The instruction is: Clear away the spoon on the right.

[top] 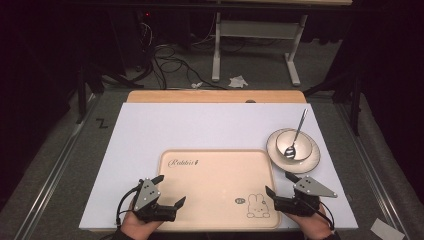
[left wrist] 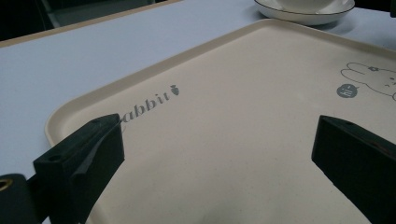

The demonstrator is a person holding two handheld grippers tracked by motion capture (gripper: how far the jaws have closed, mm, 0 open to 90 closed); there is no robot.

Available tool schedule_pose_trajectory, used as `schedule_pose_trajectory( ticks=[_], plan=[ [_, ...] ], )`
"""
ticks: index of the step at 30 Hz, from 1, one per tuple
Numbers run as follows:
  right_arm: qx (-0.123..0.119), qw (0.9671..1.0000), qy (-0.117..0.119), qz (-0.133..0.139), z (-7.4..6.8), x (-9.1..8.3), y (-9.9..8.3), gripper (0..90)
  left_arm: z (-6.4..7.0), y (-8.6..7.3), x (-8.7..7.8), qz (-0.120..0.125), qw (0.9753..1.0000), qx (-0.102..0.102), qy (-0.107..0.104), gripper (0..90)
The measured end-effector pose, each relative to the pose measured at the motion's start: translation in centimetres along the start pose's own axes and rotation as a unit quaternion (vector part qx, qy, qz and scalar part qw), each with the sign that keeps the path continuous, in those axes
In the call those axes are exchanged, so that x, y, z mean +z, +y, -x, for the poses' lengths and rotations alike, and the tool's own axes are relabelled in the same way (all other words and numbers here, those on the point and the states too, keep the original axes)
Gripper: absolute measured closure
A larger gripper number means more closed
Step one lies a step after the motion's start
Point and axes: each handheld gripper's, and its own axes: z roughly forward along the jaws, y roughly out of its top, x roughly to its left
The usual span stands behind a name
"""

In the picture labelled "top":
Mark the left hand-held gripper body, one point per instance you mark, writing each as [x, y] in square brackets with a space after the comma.
[146, 196]

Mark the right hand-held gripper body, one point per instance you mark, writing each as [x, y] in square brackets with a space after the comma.
[311, 188]

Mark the person's left hand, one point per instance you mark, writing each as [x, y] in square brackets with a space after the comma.
[135, 226]

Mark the person's right hand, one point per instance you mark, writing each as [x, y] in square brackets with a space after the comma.
[311, 227]

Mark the white plate with dark rim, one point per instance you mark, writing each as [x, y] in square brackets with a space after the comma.
[308, 165]

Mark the metal spoon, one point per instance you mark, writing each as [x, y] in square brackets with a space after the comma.
[290, 152]

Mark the white bowl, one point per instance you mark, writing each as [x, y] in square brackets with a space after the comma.
[303, 146]

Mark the beige tray with rabbit print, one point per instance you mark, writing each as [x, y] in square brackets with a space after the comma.
[216, 186]

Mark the white board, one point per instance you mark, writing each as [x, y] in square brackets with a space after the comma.
[166, 126]

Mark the flat white paper sheet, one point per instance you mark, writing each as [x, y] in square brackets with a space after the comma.
[386, 230]

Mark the black stand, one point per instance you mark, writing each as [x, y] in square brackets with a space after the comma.
[81, 100]
[355, 106]

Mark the small crumpled white paper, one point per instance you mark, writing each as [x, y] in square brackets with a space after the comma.
[196, 85]

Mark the large crumpled white paper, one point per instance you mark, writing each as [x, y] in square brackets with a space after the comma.
[238, 81]

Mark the dark box with red light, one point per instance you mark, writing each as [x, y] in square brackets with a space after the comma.
[146, 30]

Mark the metal floor rail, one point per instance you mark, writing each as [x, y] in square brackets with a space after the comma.
[366, 156]
[46, 193]

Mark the white desk frame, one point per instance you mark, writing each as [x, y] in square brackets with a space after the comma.
[253, 29]

